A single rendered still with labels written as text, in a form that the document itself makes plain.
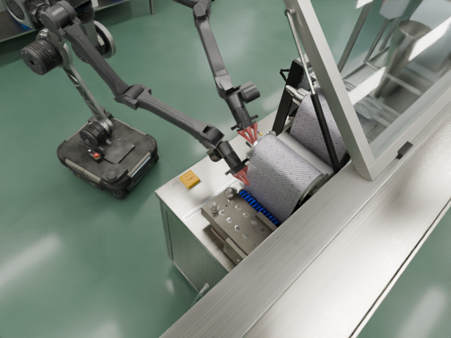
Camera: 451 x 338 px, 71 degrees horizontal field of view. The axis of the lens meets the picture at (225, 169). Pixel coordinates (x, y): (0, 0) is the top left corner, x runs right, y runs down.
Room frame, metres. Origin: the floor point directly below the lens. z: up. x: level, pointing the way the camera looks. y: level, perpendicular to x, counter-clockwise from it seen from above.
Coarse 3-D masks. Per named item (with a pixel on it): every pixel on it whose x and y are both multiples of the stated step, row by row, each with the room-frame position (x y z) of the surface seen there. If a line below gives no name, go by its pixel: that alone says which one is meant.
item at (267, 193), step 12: (252, 168) 0.73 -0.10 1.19; (252, 180) 0.72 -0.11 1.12; (264, 180) 0.69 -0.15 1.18; (252, 192) 0.71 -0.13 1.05; (264, 192) 0.68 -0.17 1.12; (276, 192) 0.65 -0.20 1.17; (264, 204) 0.67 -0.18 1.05; (276, 204) 0.64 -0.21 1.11; (288, 204) 0.61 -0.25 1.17; (276, 216) 0.63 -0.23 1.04; (288, 216) 0.60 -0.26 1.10
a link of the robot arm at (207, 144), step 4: (220, 136) 0.88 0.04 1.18; (204, 140) 0.82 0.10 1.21; (220, 140) 0.84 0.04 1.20; (204, 144) 0.81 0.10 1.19; (208, 144) 0.81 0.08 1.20; (212, 144) 0.81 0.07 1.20; (216, 144) 0.82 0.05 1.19; (208, 148) 0.81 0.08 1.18; (212, 148) 0.81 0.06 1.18; (208, 152) 0.84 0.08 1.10; (212, 152) 0.84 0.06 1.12; (212, 156) 0.83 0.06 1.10; (216, 156) 0.82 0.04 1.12; (220, 156) 0.82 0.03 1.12; (212, 160) 0.83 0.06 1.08; (216, 160) 0.82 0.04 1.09
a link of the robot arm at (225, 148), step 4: (220, 144) 0.83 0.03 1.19; (224, 144) 0.83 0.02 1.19; (228, 144) 0.83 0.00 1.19; (216, 148) 0.82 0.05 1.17; (220, 148) 0.81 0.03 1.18; (224, 148) 0.81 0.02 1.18; (228, 148) 0.82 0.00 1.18; (232, 148) 0.83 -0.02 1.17; (216, 152) 0.83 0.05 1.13; (220, 152) 0.81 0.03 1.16; (224, 152) 0.80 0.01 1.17; (228, 152) 0.80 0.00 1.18; (224, 156) 0.79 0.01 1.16
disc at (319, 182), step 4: (324, 176) 0.65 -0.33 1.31; (320, 180) 0.64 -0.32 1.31; (324, 180) 0.68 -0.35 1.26; (316, 184) 0.62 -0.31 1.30; (320, 184) 0.66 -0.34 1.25; (312, 188) 0.61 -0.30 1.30; (308, 192) 0.59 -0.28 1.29; (304, 196) 0.58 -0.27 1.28; (308, 196) 0.61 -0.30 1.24; (304, 200) 0.59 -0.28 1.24; (300, 204) 0.58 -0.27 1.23
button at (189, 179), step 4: (188, 172) 0.85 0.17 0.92; (192, 172) 0.85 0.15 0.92; (180, 176) 0.82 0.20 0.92; (184, 176) 0.82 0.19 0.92; (188, 176) 0.83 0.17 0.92; (192, 176) 0.83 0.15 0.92; (196, 176) 0.83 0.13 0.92; (184, 180) 0.80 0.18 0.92; (188, 180) 0.81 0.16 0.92; (192, 180) 0.81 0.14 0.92; (196, 180) 0.81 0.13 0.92; (188, 184) 0.78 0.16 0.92; (192, 184) 0.79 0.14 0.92
